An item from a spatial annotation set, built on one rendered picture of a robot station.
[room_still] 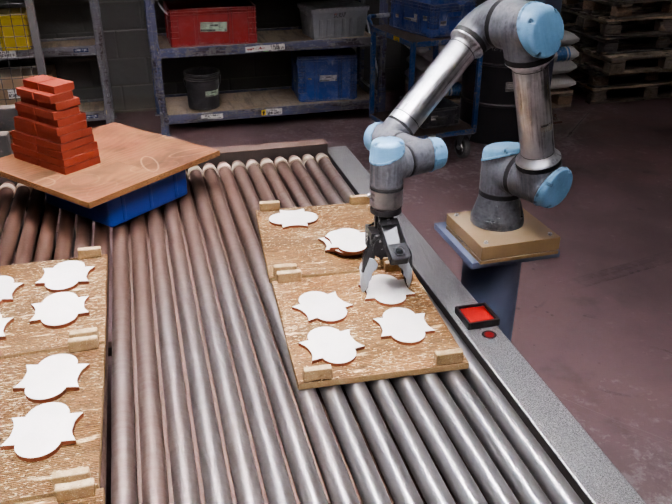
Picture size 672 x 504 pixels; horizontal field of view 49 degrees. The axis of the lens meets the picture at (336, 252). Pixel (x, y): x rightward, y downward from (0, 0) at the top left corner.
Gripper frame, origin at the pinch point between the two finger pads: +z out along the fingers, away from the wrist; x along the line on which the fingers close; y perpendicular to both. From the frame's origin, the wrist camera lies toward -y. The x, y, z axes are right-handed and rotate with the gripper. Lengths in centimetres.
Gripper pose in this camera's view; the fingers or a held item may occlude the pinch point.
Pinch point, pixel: (386, 288)
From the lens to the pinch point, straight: 172.4
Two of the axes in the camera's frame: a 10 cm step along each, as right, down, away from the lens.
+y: -2.0, -4.2, 8.9
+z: 0.1, 9.0, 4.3
